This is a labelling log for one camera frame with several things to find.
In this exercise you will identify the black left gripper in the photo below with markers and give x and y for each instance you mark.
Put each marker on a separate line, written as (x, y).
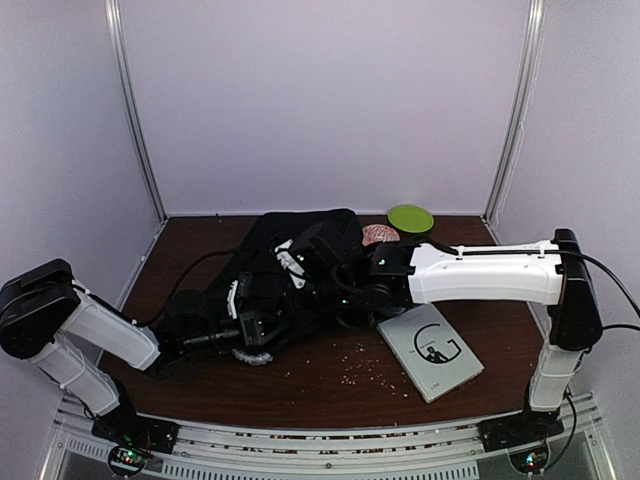
(251, 327)

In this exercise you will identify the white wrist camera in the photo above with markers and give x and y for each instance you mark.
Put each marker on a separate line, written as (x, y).
(238, 292)
(290, 265)

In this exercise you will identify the red patterned bowl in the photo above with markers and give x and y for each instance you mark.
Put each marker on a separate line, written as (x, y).
(379, 233)

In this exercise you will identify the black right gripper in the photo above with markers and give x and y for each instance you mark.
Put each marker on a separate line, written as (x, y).
(300, 317)

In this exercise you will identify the right aluminium frame post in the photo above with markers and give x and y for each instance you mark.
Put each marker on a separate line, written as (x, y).
(522, 97)

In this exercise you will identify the left aluminium frame post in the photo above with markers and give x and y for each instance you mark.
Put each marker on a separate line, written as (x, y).
(117, 38)

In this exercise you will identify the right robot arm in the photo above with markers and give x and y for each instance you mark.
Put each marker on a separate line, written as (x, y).
(551, 273)

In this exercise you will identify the green plate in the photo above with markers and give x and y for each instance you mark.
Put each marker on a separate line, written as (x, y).
(410, 219)

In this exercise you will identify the black student backpack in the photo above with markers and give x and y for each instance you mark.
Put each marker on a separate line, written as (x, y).
(284, 281)

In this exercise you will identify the grey reader book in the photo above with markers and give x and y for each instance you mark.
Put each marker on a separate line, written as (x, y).
(430, 351)

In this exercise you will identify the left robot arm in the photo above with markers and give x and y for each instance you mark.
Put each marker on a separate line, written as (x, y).
(44, 309)

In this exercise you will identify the aluminium frame post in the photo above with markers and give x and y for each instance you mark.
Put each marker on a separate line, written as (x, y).
(117, 38)
(522, 97)

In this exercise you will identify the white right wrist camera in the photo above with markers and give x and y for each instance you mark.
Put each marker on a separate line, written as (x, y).
(290, 265)

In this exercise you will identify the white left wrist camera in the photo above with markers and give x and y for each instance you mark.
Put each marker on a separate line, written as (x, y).
(238, 292)

